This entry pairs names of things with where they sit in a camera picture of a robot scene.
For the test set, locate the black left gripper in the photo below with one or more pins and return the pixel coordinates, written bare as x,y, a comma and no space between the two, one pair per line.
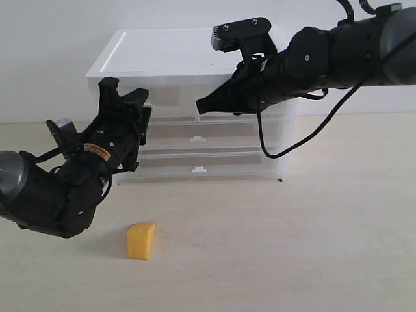
117,137

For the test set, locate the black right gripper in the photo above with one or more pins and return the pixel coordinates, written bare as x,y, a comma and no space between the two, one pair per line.
252,88

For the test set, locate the yellow cheese wedge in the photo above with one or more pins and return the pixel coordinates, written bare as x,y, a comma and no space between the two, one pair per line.
139,238

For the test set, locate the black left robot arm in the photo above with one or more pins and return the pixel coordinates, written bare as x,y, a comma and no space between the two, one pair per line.
57,193

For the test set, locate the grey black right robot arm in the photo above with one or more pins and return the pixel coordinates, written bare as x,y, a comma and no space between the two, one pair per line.
315,59

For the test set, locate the white plastic drawer cabinet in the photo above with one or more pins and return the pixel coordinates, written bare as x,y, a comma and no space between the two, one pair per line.
160,58

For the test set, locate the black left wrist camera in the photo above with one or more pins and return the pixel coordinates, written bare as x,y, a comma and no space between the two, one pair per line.
64,134

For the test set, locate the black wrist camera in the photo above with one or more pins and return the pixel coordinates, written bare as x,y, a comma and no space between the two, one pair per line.
249,36
64,134

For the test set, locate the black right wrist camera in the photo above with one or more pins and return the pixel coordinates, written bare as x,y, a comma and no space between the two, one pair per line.
249,36

